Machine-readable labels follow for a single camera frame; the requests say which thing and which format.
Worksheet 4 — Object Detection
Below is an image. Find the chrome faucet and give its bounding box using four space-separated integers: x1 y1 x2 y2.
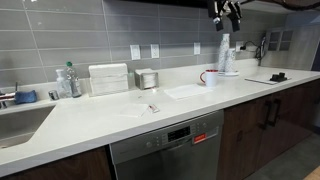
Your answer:
0 82 19 110

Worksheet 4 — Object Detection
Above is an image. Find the white sink basin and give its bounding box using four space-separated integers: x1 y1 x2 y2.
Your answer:
0 104 57 150

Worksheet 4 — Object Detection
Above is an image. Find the dark wood sink cabinet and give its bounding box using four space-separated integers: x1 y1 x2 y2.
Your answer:
0 145 113 180

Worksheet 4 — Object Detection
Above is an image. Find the black plug with cable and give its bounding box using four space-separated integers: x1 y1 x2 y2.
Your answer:
239 35 268 66

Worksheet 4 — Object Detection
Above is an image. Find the white rectangular box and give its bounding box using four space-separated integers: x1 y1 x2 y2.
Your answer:
88 62 130 97

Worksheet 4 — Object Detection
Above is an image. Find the small metal sink stopper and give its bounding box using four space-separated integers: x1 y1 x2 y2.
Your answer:
47 89 60 101

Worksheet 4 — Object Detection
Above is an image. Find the white round tray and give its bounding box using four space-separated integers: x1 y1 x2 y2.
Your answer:
218 70 240 78

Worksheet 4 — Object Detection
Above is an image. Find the white wall switch plate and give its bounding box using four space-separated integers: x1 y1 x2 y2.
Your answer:
129 44 142 61

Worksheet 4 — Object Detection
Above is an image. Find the short patterned paper cup stack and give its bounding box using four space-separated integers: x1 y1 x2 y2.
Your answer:
224 47 237 74

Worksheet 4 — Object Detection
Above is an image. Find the stainless steel dishwasher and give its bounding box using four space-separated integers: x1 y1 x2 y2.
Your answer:
109 109 225 180

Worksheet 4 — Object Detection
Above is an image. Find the dark wood cabinet door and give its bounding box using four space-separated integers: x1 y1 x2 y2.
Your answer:
256 79 316 169
216 94 273 180

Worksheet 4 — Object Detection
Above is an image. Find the clear soap bottle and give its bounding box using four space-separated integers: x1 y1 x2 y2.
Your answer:
55 68 72 99

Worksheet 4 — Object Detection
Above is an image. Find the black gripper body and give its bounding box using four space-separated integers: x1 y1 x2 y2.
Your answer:
207 0 242 14

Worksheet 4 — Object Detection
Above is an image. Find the white flat mat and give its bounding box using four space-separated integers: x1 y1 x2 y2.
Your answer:
244 73 292 86

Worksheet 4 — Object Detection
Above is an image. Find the tall patterned paper cup stack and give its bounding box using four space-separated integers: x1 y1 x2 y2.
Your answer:
217 33 231 73

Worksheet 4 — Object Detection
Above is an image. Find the grey wall panel frame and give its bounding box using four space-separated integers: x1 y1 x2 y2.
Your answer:
265 27 295 53

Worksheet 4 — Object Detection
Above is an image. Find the large white tissue sheet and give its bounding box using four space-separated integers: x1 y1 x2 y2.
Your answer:
164 83 214 101

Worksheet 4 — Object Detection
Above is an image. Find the black cabinet handle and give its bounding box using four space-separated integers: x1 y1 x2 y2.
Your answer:
269 98 282 128
259 99 273 130

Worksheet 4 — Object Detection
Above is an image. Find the blue sponge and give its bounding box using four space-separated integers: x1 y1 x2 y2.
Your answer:
13 89 38 105

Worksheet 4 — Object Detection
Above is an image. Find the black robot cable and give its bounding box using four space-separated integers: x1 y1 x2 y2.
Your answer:
240 0 320 12

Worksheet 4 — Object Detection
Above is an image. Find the white mug red inside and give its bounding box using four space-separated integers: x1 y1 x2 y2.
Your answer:
199 69 219 88

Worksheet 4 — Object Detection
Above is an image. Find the green capped clear bottle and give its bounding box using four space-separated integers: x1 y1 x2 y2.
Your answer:
65 60 83 99

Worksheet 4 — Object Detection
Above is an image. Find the small black block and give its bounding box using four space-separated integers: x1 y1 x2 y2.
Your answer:
269 71 288 83

